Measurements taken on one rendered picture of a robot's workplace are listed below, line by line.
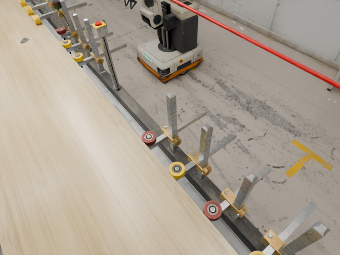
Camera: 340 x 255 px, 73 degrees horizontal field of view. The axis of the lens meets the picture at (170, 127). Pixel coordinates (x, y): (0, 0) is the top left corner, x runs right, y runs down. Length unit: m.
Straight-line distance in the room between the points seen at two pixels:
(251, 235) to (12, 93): 1.68
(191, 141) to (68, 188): 1.43
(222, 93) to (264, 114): 0.54
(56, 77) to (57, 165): 0.75
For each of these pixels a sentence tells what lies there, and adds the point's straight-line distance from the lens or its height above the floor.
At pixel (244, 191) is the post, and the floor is 1.01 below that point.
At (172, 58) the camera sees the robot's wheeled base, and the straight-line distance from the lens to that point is 2.88.
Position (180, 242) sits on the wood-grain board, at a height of 0.90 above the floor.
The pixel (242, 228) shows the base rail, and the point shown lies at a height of 0.70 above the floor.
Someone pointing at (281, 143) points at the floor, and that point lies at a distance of 2.52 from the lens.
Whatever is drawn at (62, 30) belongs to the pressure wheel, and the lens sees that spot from 2.41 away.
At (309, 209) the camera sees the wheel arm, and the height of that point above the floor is 0.83.
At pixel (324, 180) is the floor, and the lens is 2.45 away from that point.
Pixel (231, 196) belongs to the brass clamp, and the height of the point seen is 0.83.
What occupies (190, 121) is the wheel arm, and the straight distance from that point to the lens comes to 1.41.
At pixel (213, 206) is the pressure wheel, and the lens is 1.08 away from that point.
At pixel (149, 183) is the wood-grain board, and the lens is 1.12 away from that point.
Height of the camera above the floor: 1.90
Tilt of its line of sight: 51 degrees down
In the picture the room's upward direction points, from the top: 4 degrees counter-clockwise
